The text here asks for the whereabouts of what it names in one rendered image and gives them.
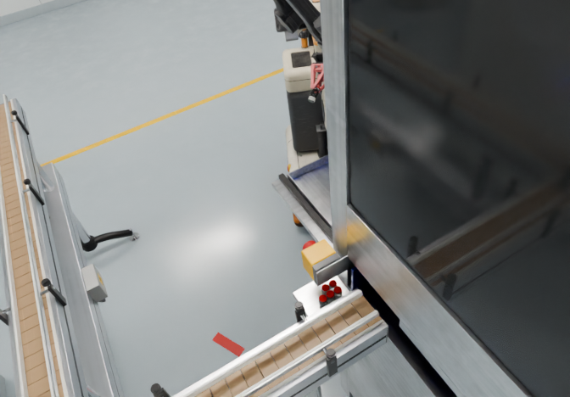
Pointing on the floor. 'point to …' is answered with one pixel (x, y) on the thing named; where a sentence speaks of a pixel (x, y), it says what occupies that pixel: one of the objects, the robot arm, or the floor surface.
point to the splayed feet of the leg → (109, 238)
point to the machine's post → (337, 109)
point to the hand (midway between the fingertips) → (315, 88)
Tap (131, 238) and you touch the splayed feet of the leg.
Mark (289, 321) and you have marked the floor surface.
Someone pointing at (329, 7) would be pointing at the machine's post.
